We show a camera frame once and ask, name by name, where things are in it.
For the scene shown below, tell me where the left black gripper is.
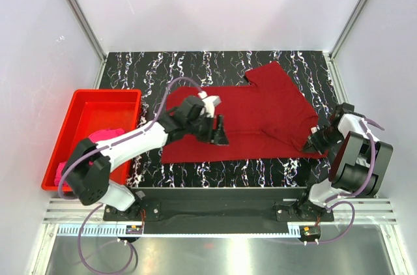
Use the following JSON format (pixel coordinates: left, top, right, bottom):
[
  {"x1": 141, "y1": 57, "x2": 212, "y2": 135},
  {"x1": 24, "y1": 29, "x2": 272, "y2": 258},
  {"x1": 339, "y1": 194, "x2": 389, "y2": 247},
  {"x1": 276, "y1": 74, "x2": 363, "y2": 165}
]
[{"x1": 186, "y1": 113, "x2": 229, "y2": 146}]

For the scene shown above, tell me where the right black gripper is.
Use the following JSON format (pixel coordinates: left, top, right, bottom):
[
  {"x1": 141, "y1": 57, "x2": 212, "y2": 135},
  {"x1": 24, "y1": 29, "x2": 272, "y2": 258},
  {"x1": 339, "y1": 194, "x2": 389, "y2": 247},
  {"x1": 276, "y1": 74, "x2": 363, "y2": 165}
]
[{"x1": 301, "y1": 125, "x2": 344, "y2": 155}]

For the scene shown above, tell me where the dark red t shirt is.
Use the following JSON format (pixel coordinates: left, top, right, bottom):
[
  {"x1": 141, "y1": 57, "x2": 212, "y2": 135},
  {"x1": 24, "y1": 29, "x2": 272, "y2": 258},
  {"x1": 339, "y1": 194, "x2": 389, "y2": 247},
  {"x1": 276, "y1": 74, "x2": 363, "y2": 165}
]
[{"x1": 162, "y1": 62, "x2": 326, "y2": 164}]

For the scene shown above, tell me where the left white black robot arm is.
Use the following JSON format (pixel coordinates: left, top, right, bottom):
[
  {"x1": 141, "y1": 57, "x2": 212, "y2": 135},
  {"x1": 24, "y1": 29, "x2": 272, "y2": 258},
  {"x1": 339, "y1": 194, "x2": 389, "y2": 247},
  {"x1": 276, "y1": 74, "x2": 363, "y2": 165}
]
[{"x1": 58, "y1": 109, "x2": 229, "y2": 220}]

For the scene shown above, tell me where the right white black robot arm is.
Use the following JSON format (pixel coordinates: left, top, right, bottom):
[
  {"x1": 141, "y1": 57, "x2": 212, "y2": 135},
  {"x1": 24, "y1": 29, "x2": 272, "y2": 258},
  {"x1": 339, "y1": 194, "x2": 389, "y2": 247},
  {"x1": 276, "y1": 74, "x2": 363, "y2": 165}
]
[{"x1": 295, "y1": 102, "x2": 394, "y2": 221}]

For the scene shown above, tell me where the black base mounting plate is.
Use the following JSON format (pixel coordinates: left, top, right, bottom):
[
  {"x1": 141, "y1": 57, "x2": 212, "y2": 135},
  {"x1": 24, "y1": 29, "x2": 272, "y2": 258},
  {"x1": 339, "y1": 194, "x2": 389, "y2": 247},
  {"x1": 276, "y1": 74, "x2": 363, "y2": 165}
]
[{"x1": 104, "y1": 187, "x2": 327, "y2": 222}]

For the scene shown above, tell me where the pink t shirt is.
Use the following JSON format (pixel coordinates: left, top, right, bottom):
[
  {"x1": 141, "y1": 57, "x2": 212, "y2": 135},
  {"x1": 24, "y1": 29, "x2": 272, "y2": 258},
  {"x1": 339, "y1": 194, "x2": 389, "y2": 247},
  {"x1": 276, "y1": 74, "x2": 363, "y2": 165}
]
[{"x1": 54, "y1": 128, "x2": 125, "y2": 186}]

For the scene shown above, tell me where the red plastic bin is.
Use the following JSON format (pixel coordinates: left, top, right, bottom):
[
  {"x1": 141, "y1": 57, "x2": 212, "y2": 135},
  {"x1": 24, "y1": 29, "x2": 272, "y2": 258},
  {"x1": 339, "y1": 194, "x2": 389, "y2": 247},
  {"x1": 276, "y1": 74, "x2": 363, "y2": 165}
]
[{"x1": 41, "y1": 89, "x2": 141, "y2": 192}]

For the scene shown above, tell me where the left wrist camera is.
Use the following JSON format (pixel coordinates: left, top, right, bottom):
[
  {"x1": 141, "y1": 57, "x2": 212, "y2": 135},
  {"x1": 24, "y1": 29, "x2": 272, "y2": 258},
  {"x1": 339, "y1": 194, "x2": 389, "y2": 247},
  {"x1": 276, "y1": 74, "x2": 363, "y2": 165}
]
[{"x1": 179, "y1": 91, "x2": 222, "y2": 121}]

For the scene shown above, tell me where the aluminium rail front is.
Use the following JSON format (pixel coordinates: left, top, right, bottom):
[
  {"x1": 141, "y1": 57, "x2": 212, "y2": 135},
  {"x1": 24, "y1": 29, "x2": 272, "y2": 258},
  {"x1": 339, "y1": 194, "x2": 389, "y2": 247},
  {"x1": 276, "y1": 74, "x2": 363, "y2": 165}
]
[{"x1": 43, "y1": 199, "x2": 397, "y2": 239}]

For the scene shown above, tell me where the right aluminium frame post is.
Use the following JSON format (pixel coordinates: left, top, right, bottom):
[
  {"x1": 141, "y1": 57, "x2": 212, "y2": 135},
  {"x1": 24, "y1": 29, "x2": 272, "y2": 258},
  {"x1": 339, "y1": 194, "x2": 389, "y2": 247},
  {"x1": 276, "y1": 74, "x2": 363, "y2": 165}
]
[{"x1": 328, "y1": 0, "x2": 392, "y2": 61}]

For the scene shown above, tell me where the aluminium frame post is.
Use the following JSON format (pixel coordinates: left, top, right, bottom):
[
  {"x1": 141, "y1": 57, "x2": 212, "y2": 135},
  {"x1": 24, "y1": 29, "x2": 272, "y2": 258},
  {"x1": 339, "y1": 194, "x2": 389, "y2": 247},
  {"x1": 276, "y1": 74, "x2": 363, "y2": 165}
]
[
  {"x1": 45, "y1": 0, "x2": 108, "y2": 63},
  {"x1": 328, "y1": 0, "x2": 392, "y2": 61}
]

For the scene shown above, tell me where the left aluminium frame post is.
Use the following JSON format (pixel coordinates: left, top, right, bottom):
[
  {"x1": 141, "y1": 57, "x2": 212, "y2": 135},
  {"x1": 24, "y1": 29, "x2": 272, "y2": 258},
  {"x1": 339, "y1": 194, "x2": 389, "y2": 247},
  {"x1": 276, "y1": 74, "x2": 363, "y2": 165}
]
[{"x1": 45, "y1": 0, "x2": 108, "y2": 63}]

